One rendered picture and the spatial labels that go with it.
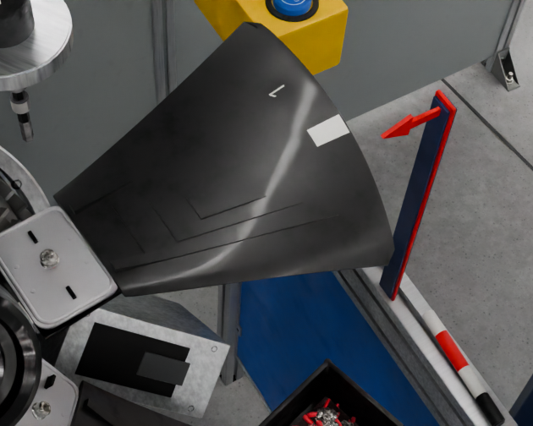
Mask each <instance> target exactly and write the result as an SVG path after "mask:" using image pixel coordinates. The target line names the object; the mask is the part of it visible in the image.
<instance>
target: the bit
mask: <svg viewBox="0 0 533 426"><path fill-rule="evenodd" d="M9 99H10V102H11V106H12V109H13V111H14V112H15V113H17V116H18V119H19V126H20V131H21V134H22V138H23V140H24V141H25V142H27V143H28V142H31V141H33V139H34V134H33V129H32V125H31V121H30V114H29V110H30V99H29V95H28V93H27V92H26V91H22V92H20V93H11V94H10V97H9Z"/></svg>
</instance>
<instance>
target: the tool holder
mask: <svg viewBox="0 0 533 426"><path fill-rule="evenodd" d="M30 2H31V7H32V11H33V16H34V21H35V27H34V29H33V31H32V33H31V35H30V36H29V37H28V38H27V39H26V40H25V41H23V42H22V43H20V44H18V45H17V46H12V47H8V48H0V91H5V90H18V89H23V88H25V87H28V86H32V85H35V84H37V83H39V82H41V81H43V80H44V79H46V78H48V77H50V76H51V75H52V74H54V73H55V72H56V71H57V70H59V69H60V67H61V66H62V65H63V64H64V63H65V61H66V60H67V58H68V56H69V54H70V52H71V49H72V46H73V42H74V32H73V26H72V19H71V16H70V12H69V9H68V7H67V5H66V3H65V2H64V1H63V0H30Z"/></svg>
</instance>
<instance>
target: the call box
mask: <svg viewBox="0 0 533 426"><path fill-rule="evenodd" d="M194 1H195V4H196V5H197V7H198V8H199V9H200V11H201V12H202V13H203V14H204V15H205V17H206V19H207V20H208V21H209V23H210V24H211V25H212V27H213V28H214V30H215V31H216V32H217V33H218V35H219V36H220V37H221V39H222V40H223V41H225V40H226V39H227V38H228V37H229V36H230V35H231V34H232V33H233V32H234V31H235V30H236V29H237V28H238V27H239V26H240V25H241V24H242V23H243V22H244V21H245V22H253V23H262V24H263V25H264V26H266V27H267V28H268V29H269V30H270V31H271V32H272V33H273V34H274V35H275V36H276V37H277V38H278V39H279V40H280V41H282V42H283V43H284V44H285V45H286V46H287V47H288V49H289V50H290V51H291V52H292V53H293V54H294V55H295V56H296V57H297V58H298V59H299V60H300V61H301V62H302V63H303V64H304V65H305V66H306V68H307V69H308V70H309V71H310V73H311V74H312V75H314V74H318V73H320V72H322V71H324V70H326V69H329V68H331V67H334V66H336V65H338V64H339V63H340V58H341V52H342V47H343V39H344V33H345V28H346V23H347V18H348V12H349V10H348V7H347V6H346V4H345V3H344V2H343V1H342V0H312V1H311V6H310V9H309V11H308V12H306V13H305V14H302V15H299V16H288V15H285V14H281V13H279V12H278V11H277V10H276V9H275V8H274V6H273V2H272V0H194Z"/></svg>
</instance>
